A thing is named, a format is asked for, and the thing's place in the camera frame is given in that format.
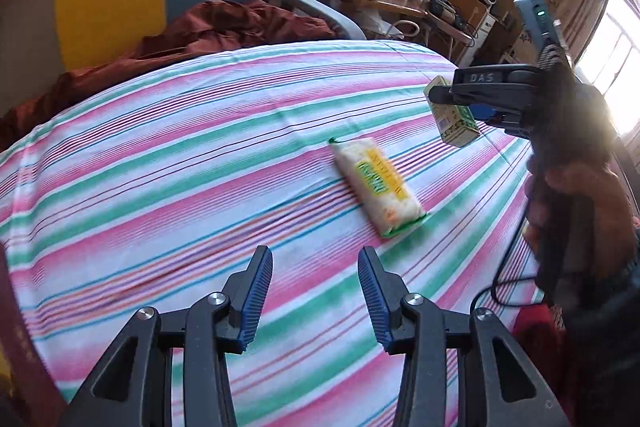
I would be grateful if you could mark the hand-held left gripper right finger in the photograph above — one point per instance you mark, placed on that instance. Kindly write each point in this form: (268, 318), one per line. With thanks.
(377, 302)

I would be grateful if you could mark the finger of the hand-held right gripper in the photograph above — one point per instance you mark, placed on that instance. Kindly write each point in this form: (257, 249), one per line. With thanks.
(510, 119)
(492, 82)

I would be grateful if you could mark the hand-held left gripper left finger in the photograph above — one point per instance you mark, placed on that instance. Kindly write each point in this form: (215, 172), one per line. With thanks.
(252, 302)

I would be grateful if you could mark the green yellow box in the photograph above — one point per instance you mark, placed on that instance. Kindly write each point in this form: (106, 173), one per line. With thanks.
(457, 129)

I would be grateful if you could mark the white yellow snack packet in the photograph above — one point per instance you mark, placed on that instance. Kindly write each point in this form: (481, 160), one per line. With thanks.
(380, 187)

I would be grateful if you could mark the person's right forearm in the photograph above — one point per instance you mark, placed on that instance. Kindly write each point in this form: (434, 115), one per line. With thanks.
(610, 347)

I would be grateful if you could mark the person's right hand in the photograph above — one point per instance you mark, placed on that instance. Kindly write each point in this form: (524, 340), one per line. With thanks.
(595, 187)

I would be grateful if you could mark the window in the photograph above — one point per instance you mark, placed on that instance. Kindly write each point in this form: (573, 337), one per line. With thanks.
(617, 57)

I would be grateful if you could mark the brown cardboard box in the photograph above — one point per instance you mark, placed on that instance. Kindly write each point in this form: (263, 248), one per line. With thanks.
(465, 4)

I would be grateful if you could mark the striped tablecloth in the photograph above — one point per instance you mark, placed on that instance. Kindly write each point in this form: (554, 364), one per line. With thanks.
(150, 187)

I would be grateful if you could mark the red quilted clothing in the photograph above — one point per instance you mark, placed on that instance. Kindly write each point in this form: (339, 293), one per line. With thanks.
(540, 324)

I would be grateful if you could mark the dark red cloth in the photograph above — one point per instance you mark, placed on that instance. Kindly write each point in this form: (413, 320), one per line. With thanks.
(225, 27)

